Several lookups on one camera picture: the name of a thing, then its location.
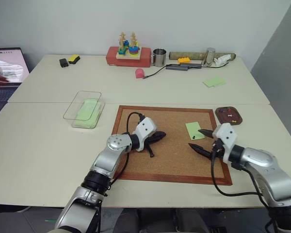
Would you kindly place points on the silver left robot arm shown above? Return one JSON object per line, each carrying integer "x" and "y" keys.
{"x": 111, "y": 145}

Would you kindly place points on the red rectangular box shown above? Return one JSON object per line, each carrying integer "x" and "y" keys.
{"x": 111, "y": 58}

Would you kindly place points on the yellow and black sponge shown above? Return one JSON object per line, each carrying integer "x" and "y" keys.
{"x": 74, "y": 59}

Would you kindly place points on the white crumpled paper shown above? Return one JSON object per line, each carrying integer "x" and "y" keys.
{"x": 221, "y": 60}

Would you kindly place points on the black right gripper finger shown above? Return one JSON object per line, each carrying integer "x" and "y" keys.
{"x": 207, "y": 133}
{"x": 201, "y": 150}

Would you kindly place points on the dark green pushpin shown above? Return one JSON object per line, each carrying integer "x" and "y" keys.
{"x": 193, "y": 137}

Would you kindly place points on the black eraser block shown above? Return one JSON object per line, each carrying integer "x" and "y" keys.
{"x": 63, "y": 63}

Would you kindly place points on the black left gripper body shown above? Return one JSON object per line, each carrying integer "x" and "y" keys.
{"x": 150, "y": 139}

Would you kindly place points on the long brown cardboard tube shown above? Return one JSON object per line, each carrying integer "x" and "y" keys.
{"x": 179, "y": 54}

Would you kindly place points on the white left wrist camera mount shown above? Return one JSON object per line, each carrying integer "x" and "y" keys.
{"x": 145, "y": 126}

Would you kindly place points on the thick green note stack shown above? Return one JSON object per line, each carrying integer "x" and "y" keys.
{"x": 87, "y": 114}

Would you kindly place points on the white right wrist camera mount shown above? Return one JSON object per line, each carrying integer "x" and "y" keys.
{"x": 226, "y": 136}

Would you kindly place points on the single green sticky note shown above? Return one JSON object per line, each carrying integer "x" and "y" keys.
{"x": 193, "y": 128}

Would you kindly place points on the metal cup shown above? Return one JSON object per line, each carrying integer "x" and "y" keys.
{"x": 159, "y": 58}

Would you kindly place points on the open laptop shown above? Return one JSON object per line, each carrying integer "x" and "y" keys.
{"x": 12, "y": 63}

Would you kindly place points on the clear plastic box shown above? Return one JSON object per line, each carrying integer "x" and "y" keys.
{"x": 70, "y": 111}

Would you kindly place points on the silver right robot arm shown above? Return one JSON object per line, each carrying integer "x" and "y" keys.
{"x": 269, "y": 165}

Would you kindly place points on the pink rounded block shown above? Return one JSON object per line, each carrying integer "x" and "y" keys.
{"x": 139, "y": 73}

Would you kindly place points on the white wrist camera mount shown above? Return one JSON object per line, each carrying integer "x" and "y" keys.
{"x": 226, "y": 136}
{"x": 145, "y": 126}

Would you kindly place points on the thin green note pad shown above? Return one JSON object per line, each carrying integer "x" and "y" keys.
{"x": 214, "y": 82}

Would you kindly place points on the yellow toy brick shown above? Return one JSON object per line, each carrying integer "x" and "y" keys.
{"x": 183, "y": 60}

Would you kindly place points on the wood-framed cork board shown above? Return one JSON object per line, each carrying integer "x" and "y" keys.
{"x": 169, "y": 160}

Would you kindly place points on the brown oval tray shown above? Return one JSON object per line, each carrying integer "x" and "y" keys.
{"x": 224, "y": 120}

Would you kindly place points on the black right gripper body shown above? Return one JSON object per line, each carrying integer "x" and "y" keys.
{"x": 217, "y": 150}

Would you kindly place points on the metal cylinder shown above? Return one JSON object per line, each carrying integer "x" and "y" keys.
{"x": 209, "y": 57}

